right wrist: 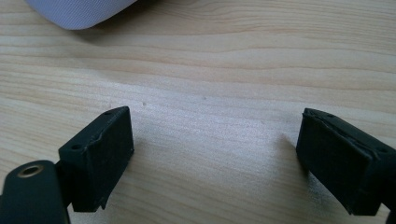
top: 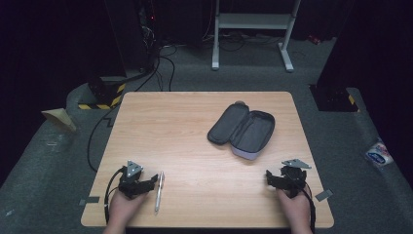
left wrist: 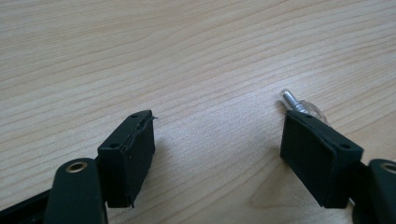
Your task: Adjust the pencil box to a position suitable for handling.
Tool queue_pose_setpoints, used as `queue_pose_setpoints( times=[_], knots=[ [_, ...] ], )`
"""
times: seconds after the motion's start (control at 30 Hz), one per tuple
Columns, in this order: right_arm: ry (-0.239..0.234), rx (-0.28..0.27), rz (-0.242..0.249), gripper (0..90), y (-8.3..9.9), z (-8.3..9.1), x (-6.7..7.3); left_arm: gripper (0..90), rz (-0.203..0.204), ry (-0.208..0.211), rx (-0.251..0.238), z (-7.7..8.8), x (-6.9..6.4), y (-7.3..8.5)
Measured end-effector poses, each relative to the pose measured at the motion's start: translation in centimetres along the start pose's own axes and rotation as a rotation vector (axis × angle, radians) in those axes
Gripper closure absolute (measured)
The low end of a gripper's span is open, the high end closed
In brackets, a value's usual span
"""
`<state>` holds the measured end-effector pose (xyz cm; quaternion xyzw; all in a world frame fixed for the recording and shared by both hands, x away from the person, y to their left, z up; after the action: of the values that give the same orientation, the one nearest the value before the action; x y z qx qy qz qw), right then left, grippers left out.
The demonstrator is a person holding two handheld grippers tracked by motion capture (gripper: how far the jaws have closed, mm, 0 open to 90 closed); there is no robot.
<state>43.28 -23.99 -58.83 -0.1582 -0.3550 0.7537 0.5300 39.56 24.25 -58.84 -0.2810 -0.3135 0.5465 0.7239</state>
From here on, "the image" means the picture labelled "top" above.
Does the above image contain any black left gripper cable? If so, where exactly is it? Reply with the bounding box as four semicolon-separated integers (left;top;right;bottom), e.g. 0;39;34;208
103;166;127;226

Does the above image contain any dark equipment rack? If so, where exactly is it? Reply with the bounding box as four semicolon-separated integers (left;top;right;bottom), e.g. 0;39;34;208
135;0;164;73

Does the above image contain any person's left hand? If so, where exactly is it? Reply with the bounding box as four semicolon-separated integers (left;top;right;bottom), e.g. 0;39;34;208
108;189;148;229

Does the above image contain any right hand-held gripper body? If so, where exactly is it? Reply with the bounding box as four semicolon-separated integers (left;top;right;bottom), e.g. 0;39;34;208
280;158;313;199

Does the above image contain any white blue tissue packet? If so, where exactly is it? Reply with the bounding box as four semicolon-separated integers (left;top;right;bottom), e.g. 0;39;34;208
364;138;394;168

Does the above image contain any white metal stand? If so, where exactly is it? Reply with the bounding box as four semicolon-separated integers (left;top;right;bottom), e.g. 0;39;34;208
211;0;302;73

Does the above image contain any black yellow striped block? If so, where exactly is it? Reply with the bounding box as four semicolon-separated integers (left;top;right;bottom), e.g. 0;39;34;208
77;76;128;111

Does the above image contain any grey tape strip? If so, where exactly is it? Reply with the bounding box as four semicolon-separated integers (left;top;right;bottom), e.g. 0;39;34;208
78;195;101;207
314;188;334;202

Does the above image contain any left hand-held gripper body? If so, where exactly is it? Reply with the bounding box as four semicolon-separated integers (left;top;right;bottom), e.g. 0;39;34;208
118;160;144;200

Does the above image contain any black block with yellow edge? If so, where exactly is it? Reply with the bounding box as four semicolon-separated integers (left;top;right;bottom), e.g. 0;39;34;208
309;84;360;113

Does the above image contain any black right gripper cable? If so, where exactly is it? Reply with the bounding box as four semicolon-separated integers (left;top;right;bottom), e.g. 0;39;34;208
301;182;318;234

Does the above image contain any person's right hand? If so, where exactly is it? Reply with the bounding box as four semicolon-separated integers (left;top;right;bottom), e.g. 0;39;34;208
276;185;314;230

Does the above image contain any black pencil case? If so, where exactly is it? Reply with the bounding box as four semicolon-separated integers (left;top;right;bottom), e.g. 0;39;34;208
206;100;277;161

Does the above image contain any brown cardboard piece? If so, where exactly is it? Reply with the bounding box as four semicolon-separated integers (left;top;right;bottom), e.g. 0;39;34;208
41;107;78;134

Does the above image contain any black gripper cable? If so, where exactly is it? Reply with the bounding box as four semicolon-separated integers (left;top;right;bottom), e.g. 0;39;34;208
103;166;127;226
301;182;318;234

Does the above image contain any silver pen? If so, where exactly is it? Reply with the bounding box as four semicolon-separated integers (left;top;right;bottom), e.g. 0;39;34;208
154;171;166;215

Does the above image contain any black floor cable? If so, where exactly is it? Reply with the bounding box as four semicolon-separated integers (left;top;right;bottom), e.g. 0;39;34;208
87;45;177;174

